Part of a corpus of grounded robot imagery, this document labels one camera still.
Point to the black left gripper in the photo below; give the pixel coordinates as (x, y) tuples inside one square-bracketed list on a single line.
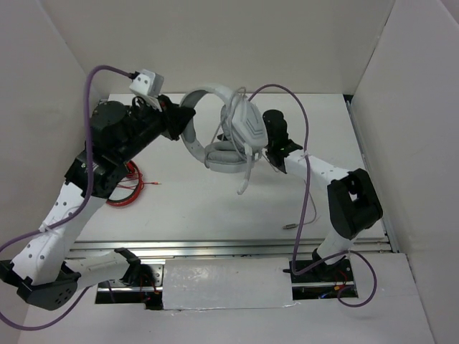
[(174, 118)]

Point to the white over-ear headphones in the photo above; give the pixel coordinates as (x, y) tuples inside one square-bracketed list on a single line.
[(239, 139)]

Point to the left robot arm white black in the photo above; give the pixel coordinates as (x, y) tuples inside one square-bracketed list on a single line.
[(41, 272)]

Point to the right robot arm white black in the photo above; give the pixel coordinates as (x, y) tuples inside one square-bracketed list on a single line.
[(353, 204)]

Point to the red black headphones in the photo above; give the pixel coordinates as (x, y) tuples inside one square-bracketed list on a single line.
[(133, 183)]

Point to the white foil-covered panel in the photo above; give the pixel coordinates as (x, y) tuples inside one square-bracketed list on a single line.
[(235, 283)]

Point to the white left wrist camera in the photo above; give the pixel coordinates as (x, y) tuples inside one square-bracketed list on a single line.
[(147, 84)]

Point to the front aluminium rail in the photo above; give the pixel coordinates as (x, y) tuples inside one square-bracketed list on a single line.
[(187, 249)]

